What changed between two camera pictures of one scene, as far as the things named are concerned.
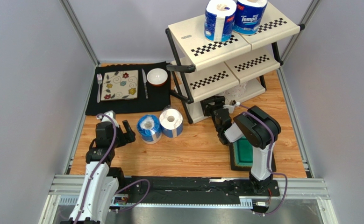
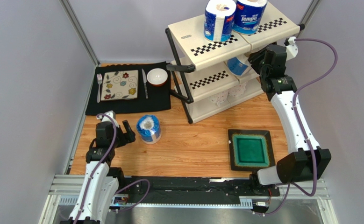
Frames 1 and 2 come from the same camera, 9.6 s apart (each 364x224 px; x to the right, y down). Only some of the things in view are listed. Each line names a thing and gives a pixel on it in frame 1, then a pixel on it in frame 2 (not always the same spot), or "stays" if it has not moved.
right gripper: x=214 y=108 -> x=260 y=58
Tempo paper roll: x=248 y=16 stays
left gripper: x=128 y=136 stays
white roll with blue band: x=171 y=121 -> x=239 y=65
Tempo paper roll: x=219 y=19 stays
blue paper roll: x=149 y=128 stays
